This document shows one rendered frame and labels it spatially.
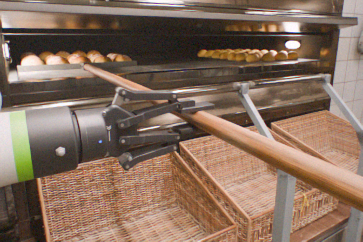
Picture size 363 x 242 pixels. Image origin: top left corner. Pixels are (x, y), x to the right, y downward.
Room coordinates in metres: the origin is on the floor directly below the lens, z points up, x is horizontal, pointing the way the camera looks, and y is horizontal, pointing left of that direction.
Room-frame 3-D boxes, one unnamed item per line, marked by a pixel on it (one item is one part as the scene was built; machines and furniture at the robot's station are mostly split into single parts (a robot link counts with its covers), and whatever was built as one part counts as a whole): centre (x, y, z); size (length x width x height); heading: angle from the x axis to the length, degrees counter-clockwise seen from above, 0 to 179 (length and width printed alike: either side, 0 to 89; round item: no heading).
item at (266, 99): (1.38, -0.19, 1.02); 1.79 x 0.11 x 0.19; 121
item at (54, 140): (0.37, 0.18, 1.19); 0.12 x 0.06 x 0.09; 30
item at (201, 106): (0.48, -0.02, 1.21); 0.07 x 0.03 x 0.01; 120
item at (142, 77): (1.40, -0.18, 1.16); 1.80 x 0.06 x 0.04; 121
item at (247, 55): (2.05, -0.47, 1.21); 0.61 x 0.48 x 0.06; 31
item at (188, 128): (0.48, -0.02, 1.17); 0.07 x 0.03 x 0.01; 120
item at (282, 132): (1.47, -0.87, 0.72); 0.56 x 0.49 x 0.28; 122
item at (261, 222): (1.16, -0.34, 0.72); 0.56 x 0.49 x 0.28; 121
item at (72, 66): (1.50, 0.56, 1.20); 0.55 x 0.36 x 0.03; 120
